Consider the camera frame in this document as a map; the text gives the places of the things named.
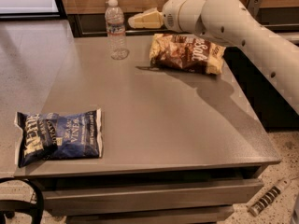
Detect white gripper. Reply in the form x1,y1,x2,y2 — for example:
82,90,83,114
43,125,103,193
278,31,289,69
128,0,189,32

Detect white power strip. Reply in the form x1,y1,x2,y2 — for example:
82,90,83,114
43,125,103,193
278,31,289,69
249,178,291,217

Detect black chair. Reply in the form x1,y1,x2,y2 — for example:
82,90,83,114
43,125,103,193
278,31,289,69
0,179,44,224

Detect metal wall bracket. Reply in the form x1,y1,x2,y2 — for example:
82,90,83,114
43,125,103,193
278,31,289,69
247,0,263,17

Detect clear plastic water bottle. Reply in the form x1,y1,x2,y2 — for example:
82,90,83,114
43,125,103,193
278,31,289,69
105,0,129,60

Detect brown chip bag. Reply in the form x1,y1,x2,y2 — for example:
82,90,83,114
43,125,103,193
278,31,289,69
149,34,225,75

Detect grey drawer front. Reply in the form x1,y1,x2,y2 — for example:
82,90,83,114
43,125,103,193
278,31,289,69
43,179,263,216

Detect blue chip bag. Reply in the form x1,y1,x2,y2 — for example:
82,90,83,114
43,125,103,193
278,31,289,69
14,109,103,168

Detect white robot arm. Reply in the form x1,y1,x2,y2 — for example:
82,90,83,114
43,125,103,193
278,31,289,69
128,0,299,113

